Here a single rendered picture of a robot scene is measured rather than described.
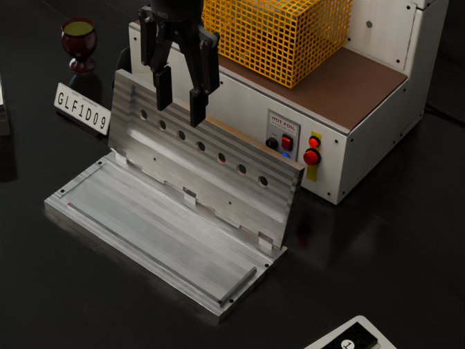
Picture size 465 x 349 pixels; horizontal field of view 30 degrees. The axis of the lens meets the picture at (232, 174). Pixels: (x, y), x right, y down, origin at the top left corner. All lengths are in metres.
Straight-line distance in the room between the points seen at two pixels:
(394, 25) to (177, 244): 0.59
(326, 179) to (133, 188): 0.38
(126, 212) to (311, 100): 0.42
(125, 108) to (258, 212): 0.35
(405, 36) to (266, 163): 0.39
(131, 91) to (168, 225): 0.27
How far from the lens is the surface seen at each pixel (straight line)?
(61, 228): 1.71
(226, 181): 1.63
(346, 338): 1.52
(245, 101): 1.73
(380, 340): 1.54
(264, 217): 1.60
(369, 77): 1.75
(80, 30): 2.04
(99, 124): 1.88
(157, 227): 1.67
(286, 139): 1.70
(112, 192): 1.74
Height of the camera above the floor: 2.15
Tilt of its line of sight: 44 degrees down
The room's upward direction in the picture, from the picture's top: 2 degrees clockwise
